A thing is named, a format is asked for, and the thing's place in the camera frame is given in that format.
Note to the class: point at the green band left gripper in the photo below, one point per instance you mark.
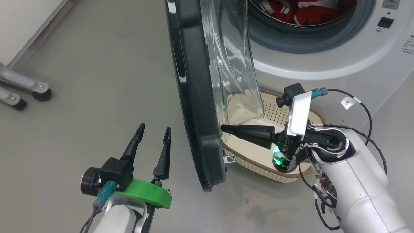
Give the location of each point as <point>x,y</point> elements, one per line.
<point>145,192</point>

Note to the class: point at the grey metal stand leg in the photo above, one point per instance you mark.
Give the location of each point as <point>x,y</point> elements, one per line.
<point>9,98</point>
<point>19,81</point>

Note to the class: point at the red garment white trim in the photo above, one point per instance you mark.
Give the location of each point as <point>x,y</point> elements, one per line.
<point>323,16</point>

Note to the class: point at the black glass washing machine door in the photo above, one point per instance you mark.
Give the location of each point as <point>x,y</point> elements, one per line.
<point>194,97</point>

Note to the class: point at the black door latch socket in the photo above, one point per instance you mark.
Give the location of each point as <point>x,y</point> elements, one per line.
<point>385,22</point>

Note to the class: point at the grey warning label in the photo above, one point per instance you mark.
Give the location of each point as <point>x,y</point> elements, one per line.
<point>390,4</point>

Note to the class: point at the white front-load washing machine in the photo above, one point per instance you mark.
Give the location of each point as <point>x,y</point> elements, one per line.
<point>323,64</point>

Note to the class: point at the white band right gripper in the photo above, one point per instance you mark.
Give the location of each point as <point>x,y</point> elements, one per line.
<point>299,116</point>

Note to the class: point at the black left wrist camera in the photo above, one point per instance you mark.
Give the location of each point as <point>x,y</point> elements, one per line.
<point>116,171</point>

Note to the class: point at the cream perforated laundry basket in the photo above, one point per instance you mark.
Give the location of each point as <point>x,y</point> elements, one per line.
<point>252,158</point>

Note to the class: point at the grey rubber door gasket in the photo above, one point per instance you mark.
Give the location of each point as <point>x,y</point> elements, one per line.
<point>307,38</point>

